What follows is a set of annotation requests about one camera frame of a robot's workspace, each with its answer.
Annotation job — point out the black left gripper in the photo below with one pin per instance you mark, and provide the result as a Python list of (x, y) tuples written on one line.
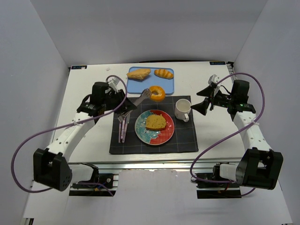
[(121, 101)]

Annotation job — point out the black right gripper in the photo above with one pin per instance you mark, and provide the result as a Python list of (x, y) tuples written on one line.
[(211, 99)]

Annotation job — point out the orange ring donut bread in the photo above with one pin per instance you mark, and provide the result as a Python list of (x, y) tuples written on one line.
[(157, 93)]

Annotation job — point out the brown bread slice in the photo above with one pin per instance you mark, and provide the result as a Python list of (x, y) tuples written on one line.
[(155, 122)]

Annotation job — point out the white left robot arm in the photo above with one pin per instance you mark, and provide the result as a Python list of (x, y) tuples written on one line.
[(50, 165)]

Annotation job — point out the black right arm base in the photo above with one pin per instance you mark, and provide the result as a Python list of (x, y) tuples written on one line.
[(207, 190)]

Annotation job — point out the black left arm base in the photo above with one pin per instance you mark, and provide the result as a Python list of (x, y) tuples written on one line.
[(104, 185)]

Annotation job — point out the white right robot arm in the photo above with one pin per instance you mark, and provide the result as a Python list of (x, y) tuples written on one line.
[(260, 165)]

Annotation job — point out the flat golden bread piece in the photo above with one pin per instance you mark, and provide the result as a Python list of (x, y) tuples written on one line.
[(139, 74)]

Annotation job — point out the light blue plastic tray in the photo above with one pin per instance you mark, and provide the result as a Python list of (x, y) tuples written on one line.
[(135, 86)]

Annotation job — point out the white ceramic mug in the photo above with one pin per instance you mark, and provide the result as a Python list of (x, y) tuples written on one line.
[(182, 109)]

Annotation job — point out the dark grey checked placemat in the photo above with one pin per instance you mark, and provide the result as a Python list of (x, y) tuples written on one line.
[(177, 137)]

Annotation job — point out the red and teal plate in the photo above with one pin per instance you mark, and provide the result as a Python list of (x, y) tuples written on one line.
[(154, 137)]

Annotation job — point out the striped croissant roll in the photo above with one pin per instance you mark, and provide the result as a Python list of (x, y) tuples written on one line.
[(163, 73)]

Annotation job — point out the pink handled knife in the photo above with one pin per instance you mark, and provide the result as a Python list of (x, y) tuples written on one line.
[(124, 127)]

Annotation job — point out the pink handled spoon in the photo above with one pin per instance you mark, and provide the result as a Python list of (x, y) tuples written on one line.
[(123, 129)]

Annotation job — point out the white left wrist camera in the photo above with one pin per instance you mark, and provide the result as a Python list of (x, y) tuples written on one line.
[(113, 84)]

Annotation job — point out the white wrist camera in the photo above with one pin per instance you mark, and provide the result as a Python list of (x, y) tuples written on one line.
[(213, 79), (113, 84)]

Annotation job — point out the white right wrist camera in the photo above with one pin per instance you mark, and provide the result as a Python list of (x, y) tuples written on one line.
[(213, 79)]

